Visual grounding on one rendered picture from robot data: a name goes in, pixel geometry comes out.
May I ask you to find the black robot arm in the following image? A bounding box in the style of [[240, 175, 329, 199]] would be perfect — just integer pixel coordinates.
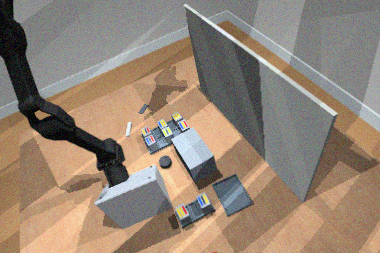
[[0, 0, 129, 188]]

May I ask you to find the grey wall panel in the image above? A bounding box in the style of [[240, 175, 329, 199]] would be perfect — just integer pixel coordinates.
[[183, 4, 338, 203]]

